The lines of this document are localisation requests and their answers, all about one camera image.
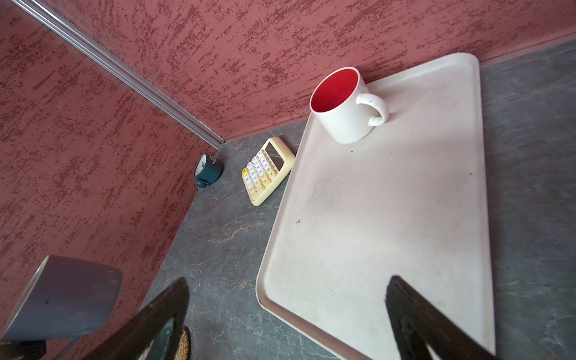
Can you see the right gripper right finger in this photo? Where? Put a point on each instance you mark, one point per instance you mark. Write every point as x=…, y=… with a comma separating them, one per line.
x=420, y=329

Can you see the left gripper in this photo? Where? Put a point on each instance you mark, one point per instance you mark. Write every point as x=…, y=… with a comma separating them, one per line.
x=27, y=350

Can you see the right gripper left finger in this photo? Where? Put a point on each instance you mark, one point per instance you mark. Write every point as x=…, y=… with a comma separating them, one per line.
x=154, y=333

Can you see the woven rattan coaster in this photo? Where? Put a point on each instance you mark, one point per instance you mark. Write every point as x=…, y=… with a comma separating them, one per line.
x=184, y=347

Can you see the lilac mug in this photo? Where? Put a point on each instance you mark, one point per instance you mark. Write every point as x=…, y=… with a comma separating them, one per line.
x=66, y=298

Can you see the red inside mug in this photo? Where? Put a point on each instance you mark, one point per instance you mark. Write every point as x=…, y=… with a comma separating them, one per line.
x=346, y=108

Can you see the beige serving tray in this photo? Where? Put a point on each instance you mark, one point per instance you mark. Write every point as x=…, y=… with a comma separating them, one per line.
x=409, y=199

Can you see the teal kitchen timer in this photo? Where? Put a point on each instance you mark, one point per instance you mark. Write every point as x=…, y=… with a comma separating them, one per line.
x=208, y=170

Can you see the yellow calculator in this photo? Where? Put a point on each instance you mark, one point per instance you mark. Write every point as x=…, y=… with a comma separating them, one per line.
x=267, y=169

